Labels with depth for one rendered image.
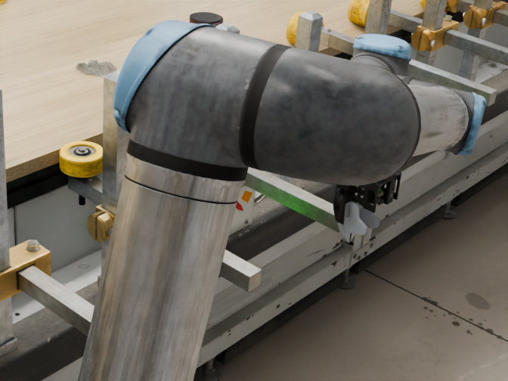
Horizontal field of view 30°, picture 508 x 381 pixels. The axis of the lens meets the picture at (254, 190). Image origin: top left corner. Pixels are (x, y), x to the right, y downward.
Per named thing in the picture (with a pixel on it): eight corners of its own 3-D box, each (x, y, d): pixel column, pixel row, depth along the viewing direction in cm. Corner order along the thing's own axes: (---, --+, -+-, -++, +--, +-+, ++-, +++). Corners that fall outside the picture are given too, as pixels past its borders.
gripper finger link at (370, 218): (370, 251, 166) (376, 205, 162) (342, 238, 169) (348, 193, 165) (379, 245, 168) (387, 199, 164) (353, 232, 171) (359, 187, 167)
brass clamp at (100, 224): (165, 221, 168) (166, 196, 166) (108, 249, 159) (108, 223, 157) (141, 207, 172) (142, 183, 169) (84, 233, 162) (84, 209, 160)
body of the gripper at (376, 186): (372, 217, 158) (382, 152, 152) (331, 198, 163) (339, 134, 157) (398, 202, 163) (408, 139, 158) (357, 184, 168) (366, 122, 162)
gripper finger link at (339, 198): (337, 227, 163) (343, 181, 159) (330, 224, 164) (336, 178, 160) (354, 218, 166) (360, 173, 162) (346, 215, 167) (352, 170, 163)
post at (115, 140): (127, 317, 173) (134, 73, 149) (113, 325, 171) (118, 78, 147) (114, 308, 175) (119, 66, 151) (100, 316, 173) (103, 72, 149)
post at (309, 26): (295, 222, 208) (323, 13, 184) (286, 227, 205) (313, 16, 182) (283, 215, 210) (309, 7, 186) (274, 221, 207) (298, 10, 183)
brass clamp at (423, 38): (457, 42, 232) (461, 23, 230) (429, 54, 223) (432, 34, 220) (435, 35, 235) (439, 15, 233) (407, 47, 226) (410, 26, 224)
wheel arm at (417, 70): (495, 103, 199) (499, 87, 197) (487, 107, 197) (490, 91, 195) (308, 33, 225) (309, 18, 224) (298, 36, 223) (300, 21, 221)
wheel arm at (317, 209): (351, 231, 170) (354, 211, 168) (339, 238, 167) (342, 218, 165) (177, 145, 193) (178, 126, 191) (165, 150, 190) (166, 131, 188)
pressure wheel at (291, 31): (320, 10, 220) (300, 34, 218) (327, 35, 226) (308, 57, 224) (300, 4, 223) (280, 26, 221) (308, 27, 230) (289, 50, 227)
